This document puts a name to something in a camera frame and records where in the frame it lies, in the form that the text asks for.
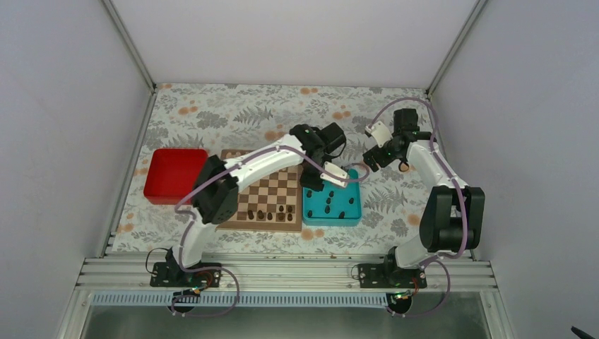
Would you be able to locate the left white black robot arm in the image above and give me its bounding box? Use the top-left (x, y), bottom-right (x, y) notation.
top-left (165, 123), bottom-right (349, 286)

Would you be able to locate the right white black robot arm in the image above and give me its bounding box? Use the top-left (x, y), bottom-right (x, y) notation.
top-left (357, 109), bottom-right (485, 289)

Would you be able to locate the wooden chess board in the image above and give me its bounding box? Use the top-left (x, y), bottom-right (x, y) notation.
top-left (218, 165), bottom-right (302, 233)

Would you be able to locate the teal plastic tray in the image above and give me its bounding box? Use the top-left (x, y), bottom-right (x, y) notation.
top-left (300, 181), bottom-right (362, 227)

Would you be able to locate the floral patterned table mat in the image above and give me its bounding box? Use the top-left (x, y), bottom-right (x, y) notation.
top-left (109, 83), bottom-right (431, 256)

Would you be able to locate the red plastic tray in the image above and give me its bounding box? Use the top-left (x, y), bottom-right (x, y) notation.
top-left (143, 148), bottom-right (208, 205)

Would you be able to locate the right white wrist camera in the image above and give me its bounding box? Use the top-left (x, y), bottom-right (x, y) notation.
top-left (365, 121), bottom-right (393, 148)

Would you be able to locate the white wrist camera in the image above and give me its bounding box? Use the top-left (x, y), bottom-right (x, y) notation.
top-left (365, 121), bottom-right (393, 148)
top-left (320, 162), bottom-right (349, 188)

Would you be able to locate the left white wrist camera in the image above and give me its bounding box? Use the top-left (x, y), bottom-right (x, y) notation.
top-left (320, 162), bottom-right (349, 188)

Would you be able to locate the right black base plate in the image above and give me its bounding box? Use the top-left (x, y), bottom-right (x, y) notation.
top-left (357, 263), bottom-right (427, 289)

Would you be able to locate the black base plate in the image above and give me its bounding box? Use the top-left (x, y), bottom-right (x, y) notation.
top-left (149, 262), bottom-right (222, 289)
top-left (357, 263), bottom-right (427, 289)

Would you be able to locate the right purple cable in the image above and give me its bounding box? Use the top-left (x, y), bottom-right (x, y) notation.
top-left (364, 97), bottom-right (470, 318)

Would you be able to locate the purple cable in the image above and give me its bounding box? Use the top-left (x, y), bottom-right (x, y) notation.
top-left (170, 145), bottom-right (371, 318)
top-left (364, 97), bottom-right (470, 318)

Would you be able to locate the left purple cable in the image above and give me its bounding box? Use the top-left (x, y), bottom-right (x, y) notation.
top-left (170, 145), bottom-right (371, 318)

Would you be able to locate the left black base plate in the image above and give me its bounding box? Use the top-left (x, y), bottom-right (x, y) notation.
top-left (149, 262), bottom-right (222, 289)

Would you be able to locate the aluminium rail frame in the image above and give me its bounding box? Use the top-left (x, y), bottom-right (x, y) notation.
top-left (76, 255), bottom-right (498, 292)

